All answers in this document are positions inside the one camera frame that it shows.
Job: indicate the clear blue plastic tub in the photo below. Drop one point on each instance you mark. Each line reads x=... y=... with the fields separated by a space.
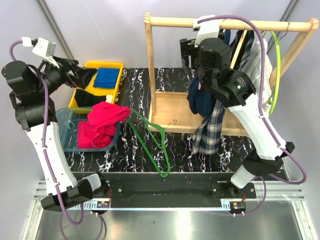
x=68 y=120

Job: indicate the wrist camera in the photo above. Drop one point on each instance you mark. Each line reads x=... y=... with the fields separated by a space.
x=45 y=49
x=206 y=30

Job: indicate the yellow plastic bin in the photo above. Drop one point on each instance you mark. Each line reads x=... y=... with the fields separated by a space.
x=110 y=93

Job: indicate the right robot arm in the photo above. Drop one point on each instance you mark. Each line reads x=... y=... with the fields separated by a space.
x=217 y=85

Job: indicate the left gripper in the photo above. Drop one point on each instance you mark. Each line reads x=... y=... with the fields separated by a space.
x=82 y=75

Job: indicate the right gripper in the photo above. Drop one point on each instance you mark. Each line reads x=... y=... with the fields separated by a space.
x=187 y=48

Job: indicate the black cloth in bin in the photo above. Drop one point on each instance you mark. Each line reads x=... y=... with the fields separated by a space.
x=86 y=99

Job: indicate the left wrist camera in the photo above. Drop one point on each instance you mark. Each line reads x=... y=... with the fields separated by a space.
x=45 y=49

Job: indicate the dark blue denim garment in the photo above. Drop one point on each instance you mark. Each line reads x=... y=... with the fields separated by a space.
x=200 y=101

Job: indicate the plaid skirt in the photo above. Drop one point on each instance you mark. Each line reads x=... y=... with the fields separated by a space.
x=206 y=139

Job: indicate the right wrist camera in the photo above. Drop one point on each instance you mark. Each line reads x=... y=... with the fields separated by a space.
x=206 y=30

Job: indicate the cream wooden hanger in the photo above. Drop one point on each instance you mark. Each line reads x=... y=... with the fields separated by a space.
x=238 y=48

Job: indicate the red t-shirt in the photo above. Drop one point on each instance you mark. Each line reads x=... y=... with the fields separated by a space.
x=100 y=127

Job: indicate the lime green hanger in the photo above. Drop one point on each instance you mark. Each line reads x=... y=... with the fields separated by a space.
x=269 y=98

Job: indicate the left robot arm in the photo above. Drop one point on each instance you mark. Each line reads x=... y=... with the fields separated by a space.
x=35 y=112

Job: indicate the wooden clothes rack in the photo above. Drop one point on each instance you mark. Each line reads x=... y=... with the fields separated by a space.
x=168 y=87

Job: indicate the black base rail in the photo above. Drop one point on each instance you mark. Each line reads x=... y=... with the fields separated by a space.
x=198 y=190

